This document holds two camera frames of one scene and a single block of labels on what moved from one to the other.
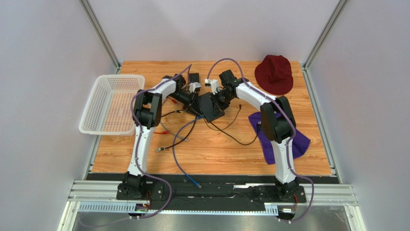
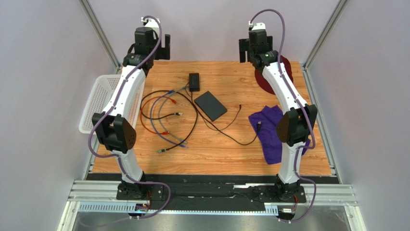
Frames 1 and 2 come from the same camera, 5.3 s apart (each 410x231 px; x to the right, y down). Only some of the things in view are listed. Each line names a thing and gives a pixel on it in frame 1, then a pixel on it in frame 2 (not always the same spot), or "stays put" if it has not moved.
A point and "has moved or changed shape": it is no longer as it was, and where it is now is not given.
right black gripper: (216, 99) -> (243, 50)
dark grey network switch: (210, 110) stays put
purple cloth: (301, 142) stays put
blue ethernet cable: (182, 170) has moved or changed shape
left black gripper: (193, 99) -> (164, 53)
